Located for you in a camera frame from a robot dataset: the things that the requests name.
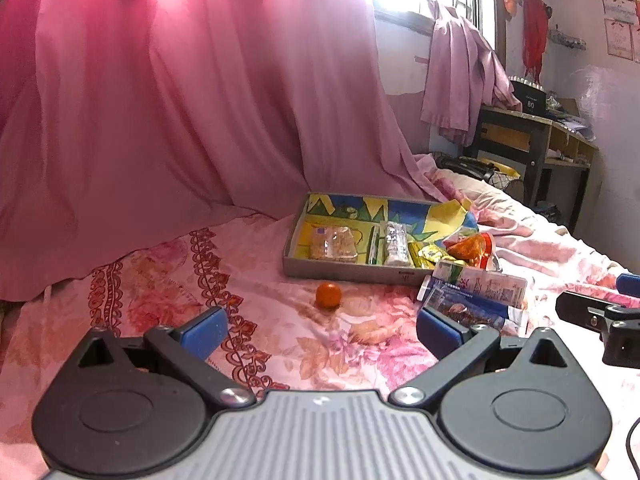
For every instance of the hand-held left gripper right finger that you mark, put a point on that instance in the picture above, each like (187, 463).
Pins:
(440, 332)

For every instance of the orange snack packet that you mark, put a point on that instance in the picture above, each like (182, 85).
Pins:
(470, 250)

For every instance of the pink curtain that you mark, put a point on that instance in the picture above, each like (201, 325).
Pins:
(175, 100)

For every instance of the small orange tangerine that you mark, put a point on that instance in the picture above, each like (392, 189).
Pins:
(328, 295)

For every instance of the gold foil snack packet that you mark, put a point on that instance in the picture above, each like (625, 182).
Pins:
(440, 254)

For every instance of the green sausage stick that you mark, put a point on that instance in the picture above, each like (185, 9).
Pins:
(374, 247)

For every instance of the lilac tied curtain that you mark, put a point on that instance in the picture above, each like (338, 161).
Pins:
(460, 80)

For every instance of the wall hook rack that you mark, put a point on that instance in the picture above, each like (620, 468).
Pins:
(565, 40)

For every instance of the wall posters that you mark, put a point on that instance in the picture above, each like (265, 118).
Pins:
(620, 15)

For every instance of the black bag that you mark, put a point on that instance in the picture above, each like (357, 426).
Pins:
(467, 165)

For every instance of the clear nut bar packet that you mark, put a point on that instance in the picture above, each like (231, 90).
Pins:
(396, 242)

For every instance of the colourful printed cardboard box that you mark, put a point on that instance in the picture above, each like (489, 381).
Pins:
(345, 272)

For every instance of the yellow snack packet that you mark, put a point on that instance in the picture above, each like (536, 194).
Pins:
(416, 255)

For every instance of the blue and white snack packet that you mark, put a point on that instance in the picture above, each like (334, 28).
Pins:
(465, 312)

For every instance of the floral pink bedsheet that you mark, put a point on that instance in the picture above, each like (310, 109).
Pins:
(150, 280)

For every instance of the black box with silver studs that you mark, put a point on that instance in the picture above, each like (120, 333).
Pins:
(527, 95)

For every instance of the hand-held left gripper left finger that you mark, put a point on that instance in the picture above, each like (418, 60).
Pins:
(202, 332)

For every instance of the red wall decoration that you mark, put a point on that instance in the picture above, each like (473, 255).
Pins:
(535, 30)

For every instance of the clear peanut brittle packet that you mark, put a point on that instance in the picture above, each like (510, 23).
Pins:
(335, 245)

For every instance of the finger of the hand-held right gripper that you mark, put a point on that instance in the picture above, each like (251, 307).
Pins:
(622, 340)
(630, 282)

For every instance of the dark wooden desk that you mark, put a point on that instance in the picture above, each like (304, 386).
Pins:
(520, 132)

